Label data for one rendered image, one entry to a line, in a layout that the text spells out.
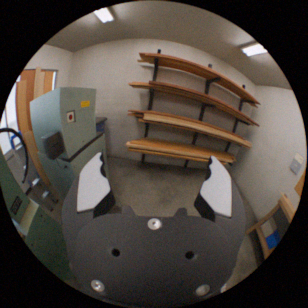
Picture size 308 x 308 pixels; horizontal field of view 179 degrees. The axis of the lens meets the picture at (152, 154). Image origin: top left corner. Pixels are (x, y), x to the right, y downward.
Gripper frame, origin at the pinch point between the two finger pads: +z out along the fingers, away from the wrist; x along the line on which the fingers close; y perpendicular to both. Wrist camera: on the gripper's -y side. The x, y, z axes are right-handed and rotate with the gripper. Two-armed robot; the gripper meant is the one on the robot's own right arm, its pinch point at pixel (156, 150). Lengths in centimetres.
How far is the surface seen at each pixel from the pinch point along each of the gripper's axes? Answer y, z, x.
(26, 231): 35, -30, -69
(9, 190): 14, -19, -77
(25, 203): 30, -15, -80
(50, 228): 54, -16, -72
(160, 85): -31, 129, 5
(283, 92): -103, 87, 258
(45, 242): 53, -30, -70
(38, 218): 39, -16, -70
